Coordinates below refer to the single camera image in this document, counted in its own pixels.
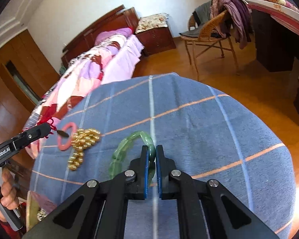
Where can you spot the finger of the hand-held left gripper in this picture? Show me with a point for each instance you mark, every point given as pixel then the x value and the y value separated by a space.
pixel 32 135

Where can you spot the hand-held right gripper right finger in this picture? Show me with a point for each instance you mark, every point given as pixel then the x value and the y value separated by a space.
pixel 159 179

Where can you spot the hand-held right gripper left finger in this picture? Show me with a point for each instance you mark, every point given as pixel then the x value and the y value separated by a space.
pixel 146 184

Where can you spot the pink tin box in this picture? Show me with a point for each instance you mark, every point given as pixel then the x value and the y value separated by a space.
pixel 31 204

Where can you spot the person's left hand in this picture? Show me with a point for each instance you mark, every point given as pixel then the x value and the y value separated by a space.
pixel 8 186

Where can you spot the pink bangle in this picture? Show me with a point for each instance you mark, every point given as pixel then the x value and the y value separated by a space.
pixel 61 145

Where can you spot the blue checked tablecloth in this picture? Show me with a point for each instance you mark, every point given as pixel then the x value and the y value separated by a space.
pixel 201 129

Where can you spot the wooden wardrobe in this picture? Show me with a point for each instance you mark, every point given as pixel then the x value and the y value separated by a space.
pixel 22 67

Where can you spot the beige bead strand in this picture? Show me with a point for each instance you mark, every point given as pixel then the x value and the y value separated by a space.
pixel 41 215

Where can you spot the pink patchwork quilt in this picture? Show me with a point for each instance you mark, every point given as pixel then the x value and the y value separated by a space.
pixel 82 79

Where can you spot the lilac bed sheet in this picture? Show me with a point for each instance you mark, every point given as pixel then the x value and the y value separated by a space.
pixel 124 62

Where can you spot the wooden bed headboard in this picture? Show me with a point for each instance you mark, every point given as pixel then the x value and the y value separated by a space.
pixel 97 27

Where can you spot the purple pillow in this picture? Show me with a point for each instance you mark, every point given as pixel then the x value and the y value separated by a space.
pixel 112 34

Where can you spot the wooden nightstand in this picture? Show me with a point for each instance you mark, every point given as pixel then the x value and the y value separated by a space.
pixel 157 41

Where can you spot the floral cushion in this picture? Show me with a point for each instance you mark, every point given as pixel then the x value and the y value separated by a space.
pixel 152 22

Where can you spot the wicker chair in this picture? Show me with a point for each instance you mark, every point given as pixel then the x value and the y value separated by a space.
pixel 209 29

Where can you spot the grey garment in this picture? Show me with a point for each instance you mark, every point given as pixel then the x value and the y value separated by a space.
pixel 200 12

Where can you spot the dark wooden desk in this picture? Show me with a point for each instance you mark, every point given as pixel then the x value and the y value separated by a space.
pixel 271 44

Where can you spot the purple garment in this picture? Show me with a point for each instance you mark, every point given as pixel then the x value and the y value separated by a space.
pixel 236 15

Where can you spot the white red-edged desk cloth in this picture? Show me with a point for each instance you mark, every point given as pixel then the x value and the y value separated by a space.
pixel 276 15

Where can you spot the floral pillow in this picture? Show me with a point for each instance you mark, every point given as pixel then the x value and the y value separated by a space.
pixel 276 0

